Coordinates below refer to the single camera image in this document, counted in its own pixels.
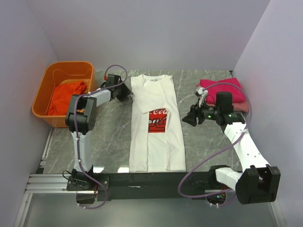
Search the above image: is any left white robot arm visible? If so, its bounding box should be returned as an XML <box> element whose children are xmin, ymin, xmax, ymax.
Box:
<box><xmin>65</xmin><ymin>74</ymin><xmax>132</xmax><ymax>190</ymax></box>

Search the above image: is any orange plastic laundry basket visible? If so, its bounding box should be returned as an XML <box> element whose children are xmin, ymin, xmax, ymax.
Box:
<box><xmin>31</xmin><ymin>61</ymin><xmax>97</xmax><ymax>128</ymax></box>

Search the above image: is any orange t-shirt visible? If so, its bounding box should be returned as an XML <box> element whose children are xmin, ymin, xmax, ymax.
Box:
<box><xmin>48</xmin><ymin>81</ymin><xmax>87</xmax><ymax>116</ymax></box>

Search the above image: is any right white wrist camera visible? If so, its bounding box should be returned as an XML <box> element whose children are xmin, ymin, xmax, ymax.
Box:
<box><xmin>194</xmin><ymin>86</ymin><xmax>208</xmax><ymax>107</ymax></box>

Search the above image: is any black base crossbar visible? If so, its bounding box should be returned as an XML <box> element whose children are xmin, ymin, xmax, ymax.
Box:
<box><xmin>66</xmin><ymin>172</ymin><xmax>236</xmax><ymax>204</ymax></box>

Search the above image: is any folded magenta t-shirt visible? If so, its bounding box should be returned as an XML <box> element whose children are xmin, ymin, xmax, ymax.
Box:
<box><xmin>199</xmin><ymin>78</ymin><xmax>246</xmax><ymax>104</ymax></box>

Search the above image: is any folded salmon t-shirt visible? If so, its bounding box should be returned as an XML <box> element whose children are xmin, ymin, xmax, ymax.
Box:
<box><xmin>205</xmin><ymin>85</ymin><xmax>249</xmax><ymax>113</ymax></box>

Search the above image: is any aluminium frame rail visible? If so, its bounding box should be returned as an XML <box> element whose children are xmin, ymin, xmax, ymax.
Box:
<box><xmin>13</xmin><ymin>127</ymin><xmax>286</xmax><ymax>227</ymax></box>

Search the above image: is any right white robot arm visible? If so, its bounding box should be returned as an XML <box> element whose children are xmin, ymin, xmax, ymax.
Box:
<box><xmin>182</xmin><ymin>89</ymin><xmax>281</xmax><ymax>204</ymax></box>

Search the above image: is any white printed t-shirt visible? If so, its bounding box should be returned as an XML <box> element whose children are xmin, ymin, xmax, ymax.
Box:
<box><xmin>129</xmin><ymin>75</ymin><xmax>186</xmax><ymax>172</ymax></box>

